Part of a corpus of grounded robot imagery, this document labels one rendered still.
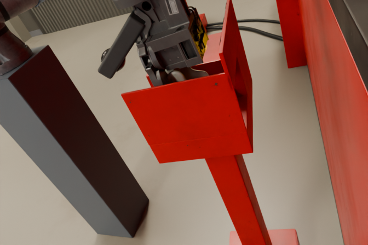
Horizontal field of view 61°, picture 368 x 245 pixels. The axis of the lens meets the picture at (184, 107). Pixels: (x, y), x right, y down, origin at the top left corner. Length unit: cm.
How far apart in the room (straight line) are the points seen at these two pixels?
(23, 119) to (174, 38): 70
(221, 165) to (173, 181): 83
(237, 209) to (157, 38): 46
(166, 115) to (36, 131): 63
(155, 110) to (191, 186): 95
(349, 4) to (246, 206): 50
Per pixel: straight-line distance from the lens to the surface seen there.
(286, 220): 121
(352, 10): 34
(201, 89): 42
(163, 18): 42
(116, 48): 46
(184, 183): 141
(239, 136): 47
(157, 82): 43
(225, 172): 65
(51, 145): 105
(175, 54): 43
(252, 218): 77
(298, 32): 180
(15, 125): 108
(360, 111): 35
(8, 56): 98
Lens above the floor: 102
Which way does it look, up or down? 33 degrees down
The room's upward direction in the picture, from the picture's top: 23 degrees counter-clockwise
